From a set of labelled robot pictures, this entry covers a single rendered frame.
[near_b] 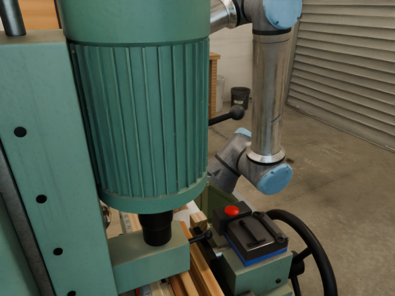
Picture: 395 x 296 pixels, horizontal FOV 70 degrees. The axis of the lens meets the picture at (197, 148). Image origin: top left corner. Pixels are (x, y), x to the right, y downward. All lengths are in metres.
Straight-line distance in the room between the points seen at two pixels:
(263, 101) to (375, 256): 1.47
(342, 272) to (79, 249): 1.75
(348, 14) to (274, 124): 2.93
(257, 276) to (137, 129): 0.41
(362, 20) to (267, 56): 2.87
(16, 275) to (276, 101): 0.83
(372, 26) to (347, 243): 2.31
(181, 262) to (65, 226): 0.24
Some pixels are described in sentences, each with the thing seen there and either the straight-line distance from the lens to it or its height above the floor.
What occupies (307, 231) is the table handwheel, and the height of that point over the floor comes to 0.95.
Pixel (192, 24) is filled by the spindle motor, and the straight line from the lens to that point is 0.33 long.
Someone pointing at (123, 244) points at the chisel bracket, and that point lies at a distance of 0.55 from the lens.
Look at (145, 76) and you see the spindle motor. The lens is 0.31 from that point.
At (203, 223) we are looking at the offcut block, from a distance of 0.73.
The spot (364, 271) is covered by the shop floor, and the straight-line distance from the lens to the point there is 2.08.
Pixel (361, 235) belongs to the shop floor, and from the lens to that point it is 2.31.
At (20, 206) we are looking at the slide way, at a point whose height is 1.22.
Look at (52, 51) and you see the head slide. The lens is 0.31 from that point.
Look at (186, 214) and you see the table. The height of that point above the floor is 0.90.
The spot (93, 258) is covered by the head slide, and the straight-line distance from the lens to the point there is 0.44.
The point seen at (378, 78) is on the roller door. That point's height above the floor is 0.68.
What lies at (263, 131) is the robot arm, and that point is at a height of 1.00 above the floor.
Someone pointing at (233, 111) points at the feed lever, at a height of 1.20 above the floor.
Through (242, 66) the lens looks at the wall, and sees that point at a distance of 4.52.
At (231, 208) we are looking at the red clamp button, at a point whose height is 1.03.
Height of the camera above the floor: 1.42
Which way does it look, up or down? 28 degrees down
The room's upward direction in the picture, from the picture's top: straight up
